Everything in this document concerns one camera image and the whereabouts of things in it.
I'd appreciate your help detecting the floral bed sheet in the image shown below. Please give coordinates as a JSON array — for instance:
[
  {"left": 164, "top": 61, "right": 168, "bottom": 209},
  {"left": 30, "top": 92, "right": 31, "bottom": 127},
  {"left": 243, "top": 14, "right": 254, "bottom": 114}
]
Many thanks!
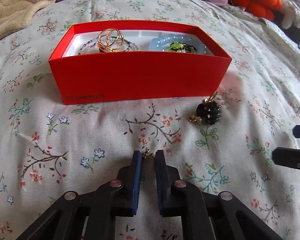
[{"left": 0, "top": 0, "right": 300, "bottom": 239}]

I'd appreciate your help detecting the large gold ring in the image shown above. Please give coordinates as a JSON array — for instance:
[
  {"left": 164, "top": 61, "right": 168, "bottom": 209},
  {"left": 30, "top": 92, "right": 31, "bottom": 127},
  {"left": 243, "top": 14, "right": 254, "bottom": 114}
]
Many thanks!
[{"left": 97, "top": 27, "right": 126, "bottom": 53}]

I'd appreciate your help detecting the black spiky earring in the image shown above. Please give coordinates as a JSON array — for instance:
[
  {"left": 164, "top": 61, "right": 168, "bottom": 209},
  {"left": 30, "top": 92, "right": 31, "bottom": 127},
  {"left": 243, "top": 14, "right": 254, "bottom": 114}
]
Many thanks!
[{"left": 188, "top": 91, "right": 222, "bottom": 126}]

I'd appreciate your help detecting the clear crystal bead bracelet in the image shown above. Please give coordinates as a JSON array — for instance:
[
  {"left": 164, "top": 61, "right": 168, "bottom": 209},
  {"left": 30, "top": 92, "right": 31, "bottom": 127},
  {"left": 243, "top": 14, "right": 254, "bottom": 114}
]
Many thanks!
[{"left": 77, "top": 36, "right": 141, "bottom": 55}]

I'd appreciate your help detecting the small gold earring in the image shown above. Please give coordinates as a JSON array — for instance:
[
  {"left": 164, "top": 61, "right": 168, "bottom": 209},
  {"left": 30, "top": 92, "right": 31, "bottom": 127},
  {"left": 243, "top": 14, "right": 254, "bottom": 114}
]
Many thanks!
[{"left": 142, "top": 148, "right": 154, "bottom": 159}]

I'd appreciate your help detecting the green bead necklace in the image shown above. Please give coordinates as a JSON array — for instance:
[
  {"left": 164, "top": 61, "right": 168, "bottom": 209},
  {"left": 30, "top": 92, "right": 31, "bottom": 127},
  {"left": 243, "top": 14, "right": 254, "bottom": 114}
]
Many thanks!
[{"left": 168, "top": 41, "right": 198, "bottom": 54}]

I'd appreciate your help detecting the white plush toy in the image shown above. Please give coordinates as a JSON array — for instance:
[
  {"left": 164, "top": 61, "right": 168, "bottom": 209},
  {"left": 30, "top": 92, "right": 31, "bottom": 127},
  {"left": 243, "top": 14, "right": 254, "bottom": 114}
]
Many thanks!
[{"left": 280, "top": 0, "right": 300, "bottom": 29}]

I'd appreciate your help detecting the red cardboard box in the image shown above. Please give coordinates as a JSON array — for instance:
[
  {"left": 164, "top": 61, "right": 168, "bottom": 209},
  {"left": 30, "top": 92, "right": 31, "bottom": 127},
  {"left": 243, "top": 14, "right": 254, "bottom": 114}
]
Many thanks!
[{"left": 49, "top": 20, "right": 232, "bottom": 105}]

